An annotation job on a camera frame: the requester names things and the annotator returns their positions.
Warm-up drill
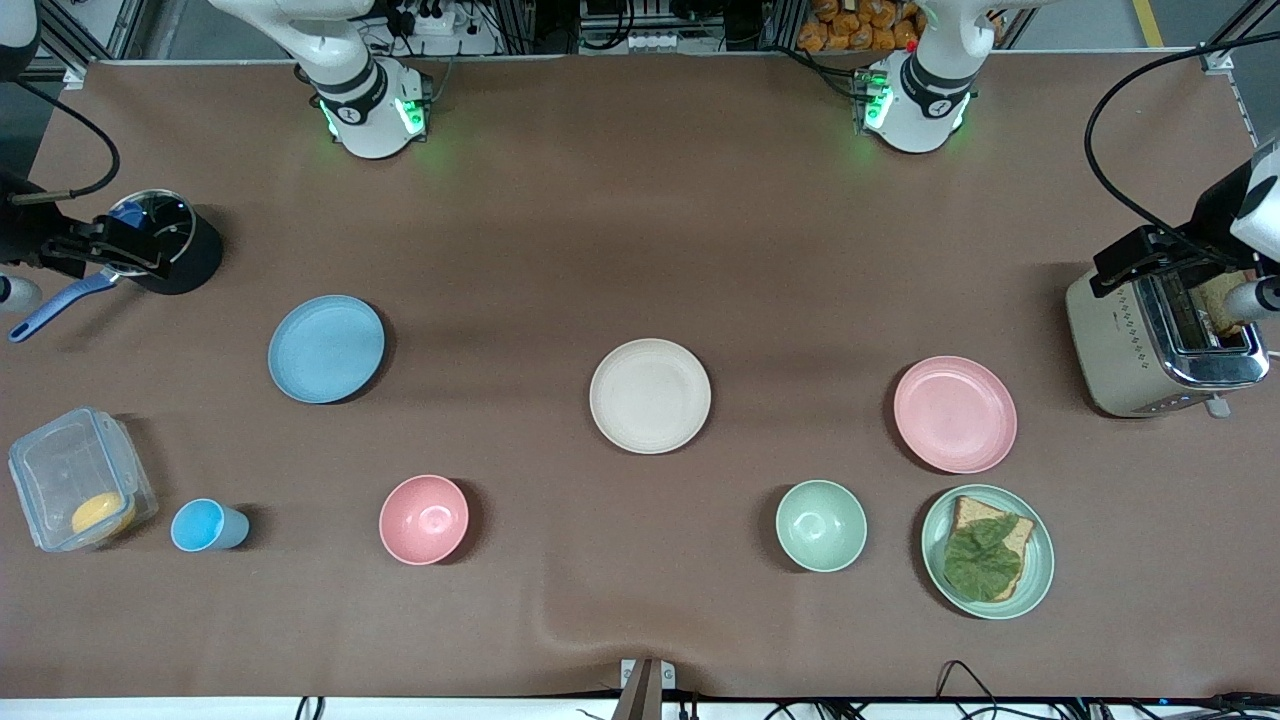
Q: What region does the pink plate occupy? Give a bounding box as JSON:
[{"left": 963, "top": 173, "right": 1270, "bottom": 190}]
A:
[{"left": 893, "top": 356, "right": 1018, "bottom": 475}]

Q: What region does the blue plate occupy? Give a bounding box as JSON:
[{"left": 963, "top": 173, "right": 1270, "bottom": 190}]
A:
[{"left": 268, "top": 294, "right": 386, "bottom": 405}]

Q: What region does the beige chrome toaster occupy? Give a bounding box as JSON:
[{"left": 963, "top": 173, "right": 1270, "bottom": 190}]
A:
[{"left": 1065, "top": 262, "right": 1271, "bottom": 419}]

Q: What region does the brown toast slice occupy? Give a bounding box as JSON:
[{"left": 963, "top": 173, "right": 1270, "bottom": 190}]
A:
[{"left": 1195, "top": 272, "right": 1253, "bottom": 337}]

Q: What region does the clear plastic container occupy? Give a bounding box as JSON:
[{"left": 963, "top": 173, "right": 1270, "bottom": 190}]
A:
[{"left": 8, "top": 407, "right": 159, "bottom": 553}]

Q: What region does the yellow round food piece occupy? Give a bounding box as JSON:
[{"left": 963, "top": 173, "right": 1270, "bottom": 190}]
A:
[{"left": 70, "top": 492, "right": 137, "bottom": 537}]

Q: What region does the bread slice under lettuce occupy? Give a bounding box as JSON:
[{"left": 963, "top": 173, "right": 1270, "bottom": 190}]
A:
[{"left": 945, "top": 496, "right": 1036, "bottom": 602}]

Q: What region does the blue cup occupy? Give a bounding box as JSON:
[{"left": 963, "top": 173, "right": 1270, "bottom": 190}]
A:
[{"left": 170, "top": 498, "right": 251, "bottom": 553}]

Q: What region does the green plate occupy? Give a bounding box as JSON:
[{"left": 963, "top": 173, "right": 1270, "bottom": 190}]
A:
[{"left": 921, "top": 484, "right": 1055, "bottom": 620}]

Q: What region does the green lettuce leaf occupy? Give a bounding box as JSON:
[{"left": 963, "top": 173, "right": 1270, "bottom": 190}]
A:
[{"left": 943, "top": 514, "right": 1023, "bottom": 603}]

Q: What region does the bag of orange buns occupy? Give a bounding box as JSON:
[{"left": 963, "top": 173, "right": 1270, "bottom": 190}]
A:
[{"left": 797, "top": 0, "right": 923, "bottom": 54}]

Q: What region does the green bowl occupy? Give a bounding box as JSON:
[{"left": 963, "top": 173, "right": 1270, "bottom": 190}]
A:
[{"left": 775, "top": 480, "right": 868, "bottom": 573}]

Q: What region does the pink bowl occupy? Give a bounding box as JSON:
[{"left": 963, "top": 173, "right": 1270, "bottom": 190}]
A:
[{"left": 379, "top": 474, "right": 470, "bottom": 566}]

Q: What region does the brown table mat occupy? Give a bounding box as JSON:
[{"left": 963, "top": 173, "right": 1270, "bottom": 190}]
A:
[{"left": 0, "top": 55, "right": 1280, "bottom": 701}]

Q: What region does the beige plate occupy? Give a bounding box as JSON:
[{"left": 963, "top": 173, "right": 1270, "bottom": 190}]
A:
[{"left": 589, "top": 339, "right": 713, "bottom": 455}]

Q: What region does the black looped cable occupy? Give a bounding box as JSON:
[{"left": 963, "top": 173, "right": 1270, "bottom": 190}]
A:
[{"left": 935, "top": 659, "right": 1003, "bottom": 720}]

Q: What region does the black cable bundle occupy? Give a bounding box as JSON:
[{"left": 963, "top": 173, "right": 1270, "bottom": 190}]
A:
[{"left": 1205, "top": 690, "right": 1280, "bottom": 715}]

